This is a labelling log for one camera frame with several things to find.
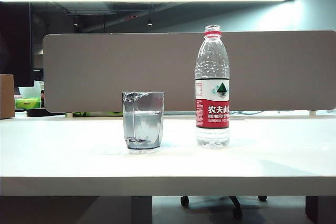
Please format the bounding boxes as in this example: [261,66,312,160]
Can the white tissue sheet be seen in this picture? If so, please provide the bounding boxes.
[19,80,41,99]

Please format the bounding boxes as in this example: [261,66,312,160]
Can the grey table leg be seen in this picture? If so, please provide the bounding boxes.
[131,196,153,224]
[304,196,336,224]

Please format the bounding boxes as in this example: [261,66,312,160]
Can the grey angular glass mug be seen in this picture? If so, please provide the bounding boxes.
[122,91,165,155]

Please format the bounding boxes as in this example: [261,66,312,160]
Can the dark cable behind desk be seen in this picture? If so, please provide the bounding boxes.
[230,110,275,116]

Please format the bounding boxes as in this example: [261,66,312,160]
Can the clear red-label water bottle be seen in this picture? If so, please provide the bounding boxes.
[195,24,230,150]

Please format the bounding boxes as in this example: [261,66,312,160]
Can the black office chair base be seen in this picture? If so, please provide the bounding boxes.
[180,195,269,220]

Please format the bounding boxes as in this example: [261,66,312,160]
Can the flat black desk object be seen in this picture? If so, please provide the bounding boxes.
[26,109,66,118]

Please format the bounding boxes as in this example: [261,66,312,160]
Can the dark computer monitor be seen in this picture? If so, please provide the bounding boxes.
[0,1,35,89]

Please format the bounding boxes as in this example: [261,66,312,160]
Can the brown desk partition panel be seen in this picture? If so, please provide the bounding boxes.
[43,30,336,114]

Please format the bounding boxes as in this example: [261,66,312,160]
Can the brown cardboard box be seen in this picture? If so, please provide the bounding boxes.
[0,73,16,120]

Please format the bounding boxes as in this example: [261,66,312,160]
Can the green tissue box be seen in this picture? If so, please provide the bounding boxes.
[15,98,42,110]

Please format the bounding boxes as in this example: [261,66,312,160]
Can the green flat package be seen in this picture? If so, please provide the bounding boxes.
[72,111,123,118]

